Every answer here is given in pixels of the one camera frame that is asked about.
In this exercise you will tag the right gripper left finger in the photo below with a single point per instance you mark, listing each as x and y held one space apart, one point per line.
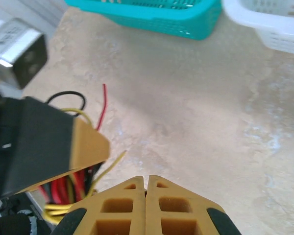
139 208

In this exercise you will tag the teal plastic basket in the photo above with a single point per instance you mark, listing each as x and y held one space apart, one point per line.
161 19

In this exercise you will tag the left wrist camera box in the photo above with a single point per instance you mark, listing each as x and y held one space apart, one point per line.
14 41

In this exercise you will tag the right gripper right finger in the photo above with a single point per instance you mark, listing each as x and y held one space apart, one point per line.
152 208

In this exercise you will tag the white plastic basket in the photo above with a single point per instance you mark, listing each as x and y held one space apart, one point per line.
272 22

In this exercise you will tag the corrugated side panel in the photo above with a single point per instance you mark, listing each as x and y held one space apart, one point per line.
39 9

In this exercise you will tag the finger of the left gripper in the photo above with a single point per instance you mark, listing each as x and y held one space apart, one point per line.
46 147

